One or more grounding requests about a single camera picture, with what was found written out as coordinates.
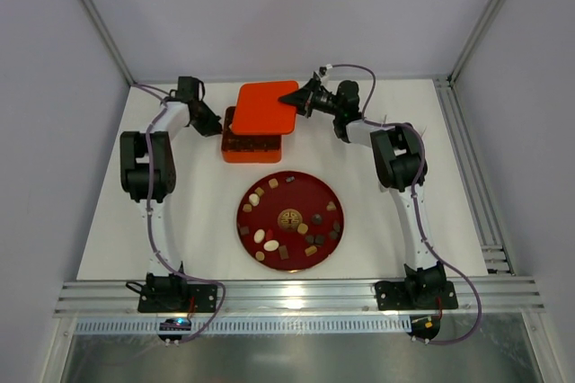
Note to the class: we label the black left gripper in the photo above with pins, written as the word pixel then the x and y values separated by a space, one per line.
pixel 207 120

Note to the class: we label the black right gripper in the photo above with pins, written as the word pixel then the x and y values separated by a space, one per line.
pixel 308 99

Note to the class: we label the orange box lid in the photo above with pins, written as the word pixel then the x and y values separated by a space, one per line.
pixel 258 111

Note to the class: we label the orange compartment chocolate box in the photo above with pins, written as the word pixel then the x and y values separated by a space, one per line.
pixel 240 149

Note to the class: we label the dark flower chocolate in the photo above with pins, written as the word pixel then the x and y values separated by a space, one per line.
pixel 317 219

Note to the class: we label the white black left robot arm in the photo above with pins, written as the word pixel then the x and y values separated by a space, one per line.
pixel 148 176

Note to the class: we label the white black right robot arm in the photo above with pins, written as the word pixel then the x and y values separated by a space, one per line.
pixel 401 166

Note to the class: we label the cream round chocolate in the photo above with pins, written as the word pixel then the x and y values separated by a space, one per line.
pixel 254 199

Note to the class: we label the tan scalloped round chocolate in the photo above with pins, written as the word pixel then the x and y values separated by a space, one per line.
pixel 302 228

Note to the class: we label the white oval chocolate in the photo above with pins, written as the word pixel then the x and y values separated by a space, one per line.
pixel 270 246

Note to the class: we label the tan bar chocolate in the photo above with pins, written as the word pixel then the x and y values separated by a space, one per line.
pixel 310 250

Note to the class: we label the brown rectangular chocolate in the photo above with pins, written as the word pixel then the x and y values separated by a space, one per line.
pixel 283 253

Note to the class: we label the round red plate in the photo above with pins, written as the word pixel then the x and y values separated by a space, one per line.
pixel 282 209

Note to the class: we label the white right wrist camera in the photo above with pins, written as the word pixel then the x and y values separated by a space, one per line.
pixel 322 74

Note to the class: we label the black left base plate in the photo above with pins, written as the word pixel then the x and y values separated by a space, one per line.
pixel 197 298

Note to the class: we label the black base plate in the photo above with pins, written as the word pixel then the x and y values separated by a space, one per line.
pixel 197 298
pixel 398 295

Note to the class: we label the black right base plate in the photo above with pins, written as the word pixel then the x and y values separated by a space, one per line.
pixel 398 295

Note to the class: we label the grey perforated cable tray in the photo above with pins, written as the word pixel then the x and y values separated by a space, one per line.
pixel 224 325

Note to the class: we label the aluminium mounting rail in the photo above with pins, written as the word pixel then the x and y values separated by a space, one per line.
pixel 112 298

